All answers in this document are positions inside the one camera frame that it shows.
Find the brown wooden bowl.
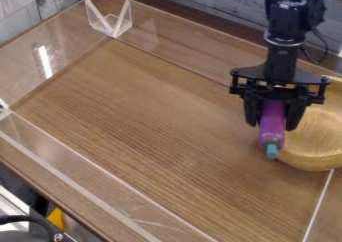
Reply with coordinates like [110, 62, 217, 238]
[280, 76, 342, 171]

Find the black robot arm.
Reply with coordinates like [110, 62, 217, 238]
[230, 0, 332, 131]

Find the purple toy eggplant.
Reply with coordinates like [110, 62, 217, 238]
[260, 100, 287, 160]

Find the clear acrylic wall enclosure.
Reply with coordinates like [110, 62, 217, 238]
[0, 0, 342, 242]

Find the black cable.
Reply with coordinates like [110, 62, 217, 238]
[0, 214, 62, 242]

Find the yellow object under table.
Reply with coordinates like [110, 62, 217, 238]
[47, 208, 66, 229]

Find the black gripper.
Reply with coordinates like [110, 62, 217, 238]
[230, 64, 332, 131]

